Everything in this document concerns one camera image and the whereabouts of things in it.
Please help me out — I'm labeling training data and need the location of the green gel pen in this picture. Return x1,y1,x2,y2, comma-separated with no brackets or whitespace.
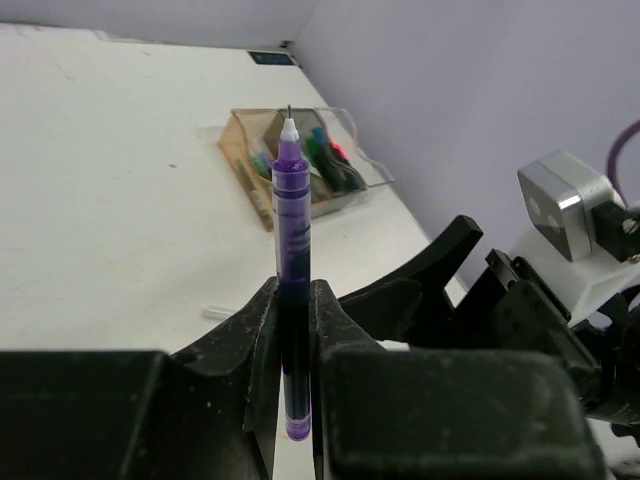
249,154,271,181

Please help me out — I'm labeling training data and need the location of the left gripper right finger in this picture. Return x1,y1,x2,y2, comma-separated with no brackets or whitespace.
310,280,608,479

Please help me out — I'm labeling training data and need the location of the purple gel pen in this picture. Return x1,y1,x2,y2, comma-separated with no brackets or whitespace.
272,107,311,442

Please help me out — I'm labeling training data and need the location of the brown translucent container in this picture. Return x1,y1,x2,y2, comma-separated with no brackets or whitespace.
217,108,283,232

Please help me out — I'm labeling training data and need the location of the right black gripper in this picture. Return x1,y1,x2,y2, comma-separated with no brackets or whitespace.
339,215,639,425

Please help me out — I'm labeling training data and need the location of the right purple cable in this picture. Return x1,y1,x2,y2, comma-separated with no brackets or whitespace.
605,119,640,206

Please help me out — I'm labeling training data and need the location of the pink cap black highlighter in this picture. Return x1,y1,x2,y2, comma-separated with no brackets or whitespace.
331,143,350,165

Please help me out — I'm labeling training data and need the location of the clear correction tape cap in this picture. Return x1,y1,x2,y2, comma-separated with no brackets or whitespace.
201,305,235,321

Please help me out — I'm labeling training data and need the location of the green cap black highlighter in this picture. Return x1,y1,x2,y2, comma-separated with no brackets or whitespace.
305,137,330,181

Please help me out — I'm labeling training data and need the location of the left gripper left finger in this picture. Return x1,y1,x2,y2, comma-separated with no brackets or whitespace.
1,279,280,479

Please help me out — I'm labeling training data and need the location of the grey translucent container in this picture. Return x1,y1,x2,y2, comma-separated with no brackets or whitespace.
292,108,367,217

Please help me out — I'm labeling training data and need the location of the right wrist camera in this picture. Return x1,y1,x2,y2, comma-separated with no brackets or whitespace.
510,151,639,326

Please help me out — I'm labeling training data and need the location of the right blue table label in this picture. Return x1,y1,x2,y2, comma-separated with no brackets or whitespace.
247,50,301,68

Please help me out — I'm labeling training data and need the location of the clear translucent container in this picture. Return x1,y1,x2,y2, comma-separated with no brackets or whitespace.
314,106,395,188

